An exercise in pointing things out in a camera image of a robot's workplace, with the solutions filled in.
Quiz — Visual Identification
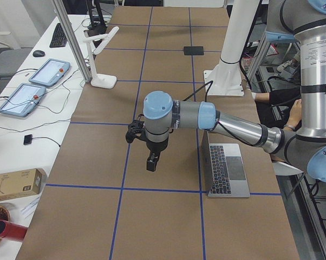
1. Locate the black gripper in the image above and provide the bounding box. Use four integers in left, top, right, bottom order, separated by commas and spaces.
145, 132, 169, 172

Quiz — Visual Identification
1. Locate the grey laptop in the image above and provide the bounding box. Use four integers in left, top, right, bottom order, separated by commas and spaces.
201, 132, 250, 198

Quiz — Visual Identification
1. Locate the black mouse pad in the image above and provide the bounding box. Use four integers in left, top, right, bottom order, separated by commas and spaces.
183, 46, 204, 56

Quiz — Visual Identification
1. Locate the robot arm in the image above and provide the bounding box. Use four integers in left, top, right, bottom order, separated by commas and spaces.
143, 1, 326, 183

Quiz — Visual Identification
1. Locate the white desk lamp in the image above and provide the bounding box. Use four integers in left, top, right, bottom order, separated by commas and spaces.
83, 26, 120, 88

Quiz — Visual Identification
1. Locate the black computer mouse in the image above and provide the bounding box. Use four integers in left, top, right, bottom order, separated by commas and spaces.
32, 50, 45, 57

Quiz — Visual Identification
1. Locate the small black device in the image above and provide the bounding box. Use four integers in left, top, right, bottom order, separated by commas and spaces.
23, 134, 33, 145

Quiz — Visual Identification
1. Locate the upper teach pendant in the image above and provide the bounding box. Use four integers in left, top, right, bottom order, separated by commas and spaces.
29, 58, 70, 87

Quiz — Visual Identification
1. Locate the teach pendant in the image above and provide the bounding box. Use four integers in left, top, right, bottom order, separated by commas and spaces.
29, 58, 70, 87
0, 83, 46, 117

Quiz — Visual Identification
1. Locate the seated person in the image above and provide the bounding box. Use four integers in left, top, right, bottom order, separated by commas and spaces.
251, 88, 302, 132

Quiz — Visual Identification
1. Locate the lower teach pendant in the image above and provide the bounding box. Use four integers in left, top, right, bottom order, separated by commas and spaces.
0, 83, 46, 117

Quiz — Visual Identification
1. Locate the cardboard box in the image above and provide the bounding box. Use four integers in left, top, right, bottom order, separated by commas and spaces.
0, 168, 46, 202

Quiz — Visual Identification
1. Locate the black keyboard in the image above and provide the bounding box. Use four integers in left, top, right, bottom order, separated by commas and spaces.
49, 23, 67, 48

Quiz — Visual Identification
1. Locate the red cylinder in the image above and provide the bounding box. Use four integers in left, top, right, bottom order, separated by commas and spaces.
0, 220, 28, 242

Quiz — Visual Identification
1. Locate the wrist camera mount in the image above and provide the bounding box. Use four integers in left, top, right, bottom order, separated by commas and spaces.
125, 114, 147, 144

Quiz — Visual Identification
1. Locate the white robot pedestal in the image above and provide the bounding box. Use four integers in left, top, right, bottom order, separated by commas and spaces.
204, 0, 262, 96

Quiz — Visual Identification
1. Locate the aluminium frame post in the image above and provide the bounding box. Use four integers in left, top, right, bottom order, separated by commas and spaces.
51, 0, 92, 82

